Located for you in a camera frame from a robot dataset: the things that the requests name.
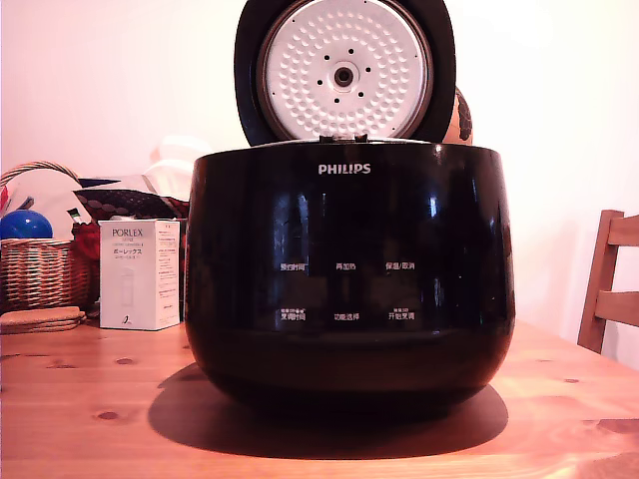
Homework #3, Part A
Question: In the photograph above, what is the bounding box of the black rice cooker lid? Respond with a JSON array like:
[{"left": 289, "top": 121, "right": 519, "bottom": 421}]
[{"left": 233, "top": 0, "right": 458, "bottom": 147}]

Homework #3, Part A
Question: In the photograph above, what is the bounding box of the red cloth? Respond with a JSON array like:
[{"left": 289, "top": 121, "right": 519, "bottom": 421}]
[{"left": 72, "top": 222, "right": 101, "bottom": 306}]

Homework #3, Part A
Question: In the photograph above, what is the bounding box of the woven wicker basket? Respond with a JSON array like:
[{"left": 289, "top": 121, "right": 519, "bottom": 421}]
[{"left": 0, "top": 160, "right": 101, "bottom": 313}]

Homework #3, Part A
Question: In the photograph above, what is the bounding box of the wooden chair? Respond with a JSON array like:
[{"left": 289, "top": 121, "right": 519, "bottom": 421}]
[{"left": 577, "top": 209, "right": 639, "bottom": 356}]

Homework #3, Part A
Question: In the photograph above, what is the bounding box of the brown patterned globe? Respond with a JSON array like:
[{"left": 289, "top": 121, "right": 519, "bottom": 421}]
[{"left": 451, "top": 85, "right": 475, "bottom": 145}]

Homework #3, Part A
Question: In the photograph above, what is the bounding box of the white plastic bag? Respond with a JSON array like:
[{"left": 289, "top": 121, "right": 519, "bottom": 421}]
[{"left": 142, "top": 137, "right": 214, "bottom": 194}]

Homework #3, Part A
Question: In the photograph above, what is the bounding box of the dark dotted cloth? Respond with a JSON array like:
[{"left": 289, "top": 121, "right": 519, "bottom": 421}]
[{"left": 73, "top": 187, "right": 191, "bottom": 222}]

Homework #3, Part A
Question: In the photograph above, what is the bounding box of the black Philips rice cooker body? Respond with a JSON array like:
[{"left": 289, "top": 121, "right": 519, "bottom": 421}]
[{"left": 183, "top": 141, "right": 516, "bottom": 416}]

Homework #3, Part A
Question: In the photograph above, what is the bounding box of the white paper sheet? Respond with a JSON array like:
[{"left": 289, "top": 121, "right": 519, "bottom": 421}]
[{"left": 9, "top": 168, "right": 94, "bottom": 240}]

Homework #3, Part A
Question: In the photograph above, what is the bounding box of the white Porlex box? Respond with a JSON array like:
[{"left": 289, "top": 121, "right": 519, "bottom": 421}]
[{"left": 98, "top": 218, "right": 182, "bottom": 331}]

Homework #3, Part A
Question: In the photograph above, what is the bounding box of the blue ball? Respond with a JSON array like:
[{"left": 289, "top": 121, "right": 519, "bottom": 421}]
[{"left": 0, "top": 209, "right": 54, "bottom": 241}]

